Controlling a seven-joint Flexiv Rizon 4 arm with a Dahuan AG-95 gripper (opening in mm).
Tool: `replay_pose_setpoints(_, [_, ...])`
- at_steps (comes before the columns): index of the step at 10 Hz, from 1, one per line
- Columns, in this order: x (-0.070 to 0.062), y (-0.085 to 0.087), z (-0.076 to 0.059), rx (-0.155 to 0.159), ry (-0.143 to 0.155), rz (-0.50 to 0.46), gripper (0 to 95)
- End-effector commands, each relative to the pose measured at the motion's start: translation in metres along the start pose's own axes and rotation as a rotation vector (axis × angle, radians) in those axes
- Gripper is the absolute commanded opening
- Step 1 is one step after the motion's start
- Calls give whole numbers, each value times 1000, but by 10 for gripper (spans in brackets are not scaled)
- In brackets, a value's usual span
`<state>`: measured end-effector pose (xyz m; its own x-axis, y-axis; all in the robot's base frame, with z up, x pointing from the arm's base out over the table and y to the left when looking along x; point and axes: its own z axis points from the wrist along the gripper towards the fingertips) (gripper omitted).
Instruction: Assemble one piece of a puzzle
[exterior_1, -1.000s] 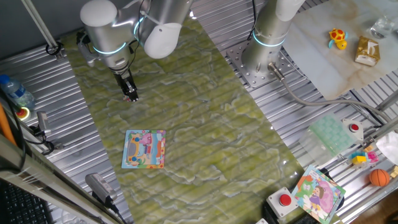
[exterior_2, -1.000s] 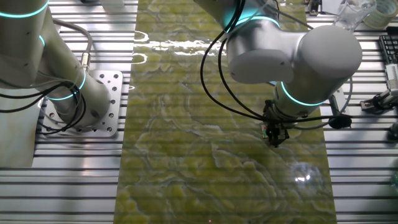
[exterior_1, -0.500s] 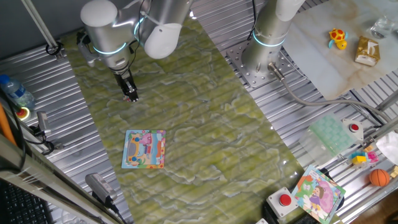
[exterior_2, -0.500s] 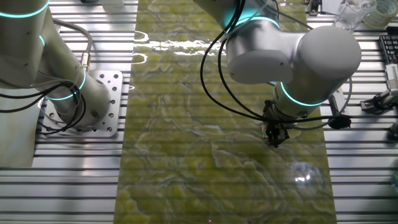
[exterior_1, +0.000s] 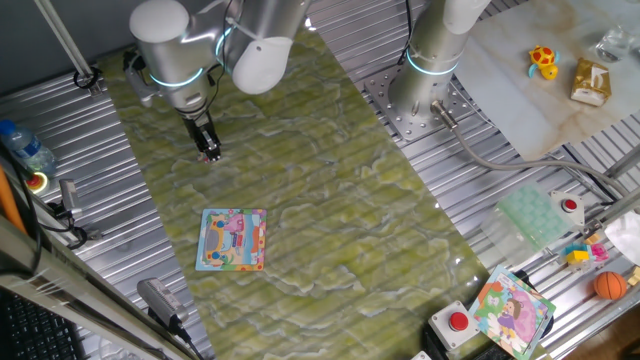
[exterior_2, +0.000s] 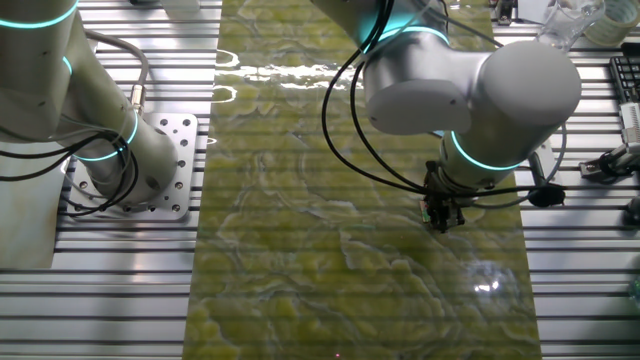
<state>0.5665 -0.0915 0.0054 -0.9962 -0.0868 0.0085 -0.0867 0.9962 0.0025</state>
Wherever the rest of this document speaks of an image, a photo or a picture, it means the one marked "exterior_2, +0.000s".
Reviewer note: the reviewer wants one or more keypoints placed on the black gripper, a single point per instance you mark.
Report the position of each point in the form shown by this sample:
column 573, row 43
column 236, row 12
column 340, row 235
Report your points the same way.
column 445, row 195

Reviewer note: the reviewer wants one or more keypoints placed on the colourful jigsaw puzzle piece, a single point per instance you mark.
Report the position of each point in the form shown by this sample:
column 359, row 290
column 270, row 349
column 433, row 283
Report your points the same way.
column 424, row 210

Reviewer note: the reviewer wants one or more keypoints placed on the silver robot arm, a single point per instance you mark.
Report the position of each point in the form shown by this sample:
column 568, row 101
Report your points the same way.
column 525, row 90

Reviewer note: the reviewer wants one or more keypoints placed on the green marble pattern mat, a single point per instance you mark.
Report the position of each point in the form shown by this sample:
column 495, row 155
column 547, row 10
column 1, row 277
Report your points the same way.
column 325, row 250

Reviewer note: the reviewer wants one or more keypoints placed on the black round knob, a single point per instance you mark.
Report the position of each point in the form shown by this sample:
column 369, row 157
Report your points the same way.
column 633, row 211

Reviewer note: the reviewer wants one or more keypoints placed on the clear plastic water bottle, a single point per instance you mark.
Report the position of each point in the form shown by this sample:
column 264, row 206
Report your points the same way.
column 636, row 291

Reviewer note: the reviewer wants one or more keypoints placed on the black keyboard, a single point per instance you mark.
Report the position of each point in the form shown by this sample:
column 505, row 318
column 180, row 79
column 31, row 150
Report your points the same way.
column 626, row 77

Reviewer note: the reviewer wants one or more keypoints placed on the clear plastic cup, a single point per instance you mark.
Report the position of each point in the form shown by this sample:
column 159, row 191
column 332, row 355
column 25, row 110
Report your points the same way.
column 570, row 20

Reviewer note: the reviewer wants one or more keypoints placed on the translucent tape roll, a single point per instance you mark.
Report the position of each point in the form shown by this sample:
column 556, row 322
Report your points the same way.
column 598, row 31

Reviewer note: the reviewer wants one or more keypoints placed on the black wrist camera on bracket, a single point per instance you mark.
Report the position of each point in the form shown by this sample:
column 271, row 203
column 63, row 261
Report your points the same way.
column 546, row 196

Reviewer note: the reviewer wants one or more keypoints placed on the grey camera box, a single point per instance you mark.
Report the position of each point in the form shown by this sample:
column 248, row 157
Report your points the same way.
column 631, row 122

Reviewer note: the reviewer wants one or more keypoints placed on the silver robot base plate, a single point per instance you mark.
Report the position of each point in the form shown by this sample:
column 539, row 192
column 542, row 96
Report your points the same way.
column 182, row 150

